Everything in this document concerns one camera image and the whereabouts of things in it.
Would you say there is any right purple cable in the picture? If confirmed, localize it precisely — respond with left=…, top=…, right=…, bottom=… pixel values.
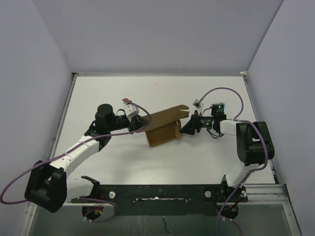
left=196, top=87, right=270, bottom=236

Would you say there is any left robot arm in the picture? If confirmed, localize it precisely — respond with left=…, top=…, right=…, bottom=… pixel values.
left=24, top=99, right=152, bottom=213

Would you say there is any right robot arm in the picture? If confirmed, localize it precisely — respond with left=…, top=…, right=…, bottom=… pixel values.
left=180, top=103, right=275, bottom=201

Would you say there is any aluminium table frame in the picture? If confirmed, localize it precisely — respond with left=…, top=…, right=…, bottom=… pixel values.
left=20, top=75, right=300, bottom=236

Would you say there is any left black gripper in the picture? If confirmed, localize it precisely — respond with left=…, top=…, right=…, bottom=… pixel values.
left=107, top=113, right=149, bottom=134

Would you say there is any purple cable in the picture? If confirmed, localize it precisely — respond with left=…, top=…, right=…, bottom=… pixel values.
left=196, top=87, right=270, bottom=236
left=0, top=99, right=152, bottom=223

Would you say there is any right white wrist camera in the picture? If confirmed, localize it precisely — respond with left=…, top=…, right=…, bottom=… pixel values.
left=192, top=99, right=203, bottom=110

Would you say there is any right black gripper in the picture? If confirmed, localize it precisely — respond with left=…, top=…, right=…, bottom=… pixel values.
left=180, top=111, right=215, bottom=135

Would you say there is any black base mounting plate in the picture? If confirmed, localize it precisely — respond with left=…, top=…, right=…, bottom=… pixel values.
left=71, top=182, right=248, bottom=219

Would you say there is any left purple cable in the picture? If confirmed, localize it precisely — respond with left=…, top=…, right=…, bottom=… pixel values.
left=0, top=99, right=152, bottom=223

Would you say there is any brown cardboard box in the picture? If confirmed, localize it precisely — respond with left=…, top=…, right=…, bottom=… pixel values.
left=143, top=104, right=189, bottom=148

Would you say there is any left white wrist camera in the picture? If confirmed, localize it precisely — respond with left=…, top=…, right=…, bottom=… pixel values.
left=123, top=98, right=139, bottom=119

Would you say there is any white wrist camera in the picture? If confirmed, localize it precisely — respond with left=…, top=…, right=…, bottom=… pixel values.
left=192, top=99, right=203, bottom=110
left=123, top=98, right=139, bottom=119

